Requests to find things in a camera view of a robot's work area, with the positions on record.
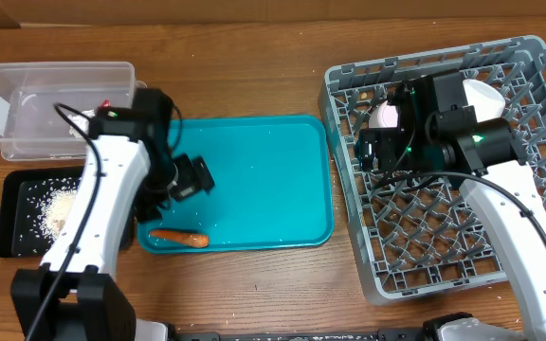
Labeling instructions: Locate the pink bowl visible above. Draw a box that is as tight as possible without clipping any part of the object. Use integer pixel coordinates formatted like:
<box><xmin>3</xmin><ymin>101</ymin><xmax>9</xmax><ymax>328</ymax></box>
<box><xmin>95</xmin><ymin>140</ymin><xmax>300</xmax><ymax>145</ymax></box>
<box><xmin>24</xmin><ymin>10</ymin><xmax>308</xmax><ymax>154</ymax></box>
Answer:
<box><xmin>368</xmin><ymin>100</ymin><xmax>398</xmax><ymax>128</ymax></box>

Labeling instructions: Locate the pale green bowl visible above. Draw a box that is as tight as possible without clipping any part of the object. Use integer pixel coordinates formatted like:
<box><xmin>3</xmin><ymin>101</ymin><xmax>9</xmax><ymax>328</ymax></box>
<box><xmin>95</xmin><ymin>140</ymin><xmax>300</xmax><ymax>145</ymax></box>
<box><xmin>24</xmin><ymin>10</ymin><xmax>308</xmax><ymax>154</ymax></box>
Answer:
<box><xmin>463</xmin><ymin>79</ymin><xmax>505</xmax><ymax>123</ymax></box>

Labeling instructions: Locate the orange carrot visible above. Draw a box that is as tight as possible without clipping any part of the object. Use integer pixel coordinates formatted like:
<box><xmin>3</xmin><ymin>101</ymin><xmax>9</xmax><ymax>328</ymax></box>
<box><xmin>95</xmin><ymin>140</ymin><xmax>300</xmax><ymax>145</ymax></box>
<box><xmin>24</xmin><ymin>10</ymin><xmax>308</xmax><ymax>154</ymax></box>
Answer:
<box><xmin>150</xmin><ymin>229</ymin><xmax>209</xmax><ymax>248</ymax></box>

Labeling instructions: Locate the black plastic tray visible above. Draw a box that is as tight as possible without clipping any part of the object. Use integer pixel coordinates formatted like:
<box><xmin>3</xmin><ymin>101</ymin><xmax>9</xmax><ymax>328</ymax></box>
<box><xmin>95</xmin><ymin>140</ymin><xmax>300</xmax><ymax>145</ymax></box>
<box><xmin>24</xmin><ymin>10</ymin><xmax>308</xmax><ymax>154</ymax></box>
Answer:
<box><xmin>0</xmin><ymin>167</ymin><xmax>82</xmax><ymax>258</ymax></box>

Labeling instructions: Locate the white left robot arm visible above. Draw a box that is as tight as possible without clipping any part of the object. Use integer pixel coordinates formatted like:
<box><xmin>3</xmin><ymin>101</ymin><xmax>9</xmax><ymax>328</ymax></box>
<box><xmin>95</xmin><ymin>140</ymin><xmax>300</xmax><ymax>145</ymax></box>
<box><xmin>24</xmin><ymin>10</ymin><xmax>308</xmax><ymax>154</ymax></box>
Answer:
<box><xmin>10</xmin><ymin>88</ymin><xmax>215</xmax><ymax>340</ymax></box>

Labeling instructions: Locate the grey dishwasher rack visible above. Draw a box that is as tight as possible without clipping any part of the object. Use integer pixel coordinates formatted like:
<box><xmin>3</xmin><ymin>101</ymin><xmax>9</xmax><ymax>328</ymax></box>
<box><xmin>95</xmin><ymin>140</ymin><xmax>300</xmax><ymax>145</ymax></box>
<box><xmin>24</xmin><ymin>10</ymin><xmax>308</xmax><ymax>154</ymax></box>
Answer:
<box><xmin>319</xmin><ymin>35</ymin><xmax>546</xmax><ymax>305</ymax></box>

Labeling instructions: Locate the white tissue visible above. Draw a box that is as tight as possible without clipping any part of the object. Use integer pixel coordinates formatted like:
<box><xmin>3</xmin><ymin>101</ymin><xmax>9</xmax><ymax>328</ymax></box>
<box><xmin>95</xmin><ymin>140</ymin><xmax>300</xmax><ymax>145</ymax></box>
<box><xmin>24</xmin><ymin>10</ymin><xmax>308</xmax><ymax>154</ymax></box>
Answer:
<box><xmin>67</xmin><ymin>110</ymin><xmax>95</xmax><ymax>138</ymax></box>

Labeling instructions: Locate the clear plastic waste bin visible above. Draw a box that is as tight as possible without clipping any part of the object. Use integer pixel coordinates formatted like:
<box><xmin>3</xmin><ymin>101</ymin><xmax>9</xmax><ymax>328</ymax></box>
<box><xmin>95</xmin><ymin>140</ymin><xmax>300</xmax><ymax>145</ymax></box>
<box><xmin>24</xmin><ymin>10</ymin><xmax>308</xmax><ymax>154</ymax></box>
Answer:
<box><xmin>0</xmin><ymin>62</ymin><xmax>144</xmax><ymax>161</ymax></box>

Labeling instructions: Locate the pile of rice grains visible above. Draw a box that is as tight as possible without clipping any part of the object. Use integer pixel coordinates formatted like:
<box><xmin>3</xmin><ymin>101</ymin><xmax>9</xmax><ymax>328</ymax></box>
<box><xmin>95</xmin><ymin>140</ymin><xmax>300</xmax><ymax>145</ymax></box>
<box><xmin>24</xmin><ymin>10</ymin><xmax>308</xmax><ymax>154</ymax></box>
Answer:
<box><xmin>18</xmin><ymin>177</ymin><xmax>80</xmax><ymax>242</ymax></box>

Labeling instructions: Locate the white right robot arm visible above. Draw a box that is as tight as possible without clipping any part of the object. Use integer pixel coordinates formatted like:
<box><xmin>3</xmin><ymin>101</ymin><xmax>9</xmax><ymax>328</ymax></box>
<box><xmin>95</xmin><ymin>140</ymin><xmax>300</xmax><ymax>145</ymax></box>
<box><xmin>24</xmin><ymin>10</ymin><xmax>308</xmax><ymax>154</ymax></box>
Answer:
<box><xmin>355</xmin><ymin>70</ymin><xmax>546</xmax><ymax>340</ymax></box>

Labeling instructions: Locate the teal serving tray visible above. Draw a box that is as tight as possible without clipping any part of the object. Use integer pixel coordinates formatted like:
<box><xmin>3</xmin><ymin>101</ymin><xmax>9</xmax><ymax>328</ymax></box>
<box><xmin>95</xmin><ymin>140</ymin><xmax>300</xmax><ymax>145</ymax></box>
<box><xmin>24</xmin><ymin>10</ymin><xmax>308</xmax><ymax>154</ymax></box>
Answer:
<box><xmin>136</xmin><ymin>116</ymin><xmax>335</xmax><ymax>254</ymax></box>

